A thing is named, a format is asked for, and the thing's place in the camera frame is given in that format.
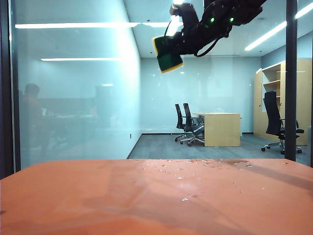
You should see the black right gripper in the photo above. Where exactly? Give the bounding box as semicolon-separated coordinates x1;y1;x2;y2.
170;9;233;57

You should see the thin black camera cable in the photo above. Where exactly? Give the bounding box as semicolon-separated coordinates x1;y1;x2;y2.
164;20;173;37

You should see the light wooden shelf cabinet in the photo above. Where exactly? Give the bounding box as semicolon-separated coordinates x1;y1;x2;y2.
253;58;313;146

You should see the long ceiling light strip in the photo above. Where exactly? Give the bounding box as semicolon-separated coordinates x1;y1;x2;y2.
245;1;313;51

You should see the dark metal frame post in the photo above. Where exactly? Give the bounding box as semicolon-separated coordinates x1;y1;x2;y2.
284;0;298;162

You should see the black mesh office chair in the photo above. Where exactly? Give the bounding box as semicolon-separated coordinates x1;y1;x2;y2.
174;103;194;143
180;103;205;147

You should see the clear glass partition pane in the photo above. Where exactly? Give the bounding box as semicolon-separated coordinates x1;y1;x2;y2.
10;0;313;169

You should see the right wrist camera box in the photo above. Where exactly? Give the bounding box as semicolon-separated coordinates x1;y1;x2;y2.
169;2;197;18

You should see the green and yellow sponge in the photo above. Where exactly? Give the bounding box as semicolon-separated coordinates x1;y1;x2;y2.
152;36;184;74

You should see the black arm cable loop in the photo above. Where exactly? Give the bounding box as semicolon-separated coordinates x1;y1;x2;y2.
194;36;221;58

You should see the dark window frame edge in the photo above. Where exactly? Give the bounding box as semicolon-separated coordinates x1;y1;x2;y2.
0;0;22;181

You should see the black highback office chair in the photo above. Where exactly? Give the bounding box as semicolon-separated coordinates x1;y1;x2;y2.
261;91;305;155

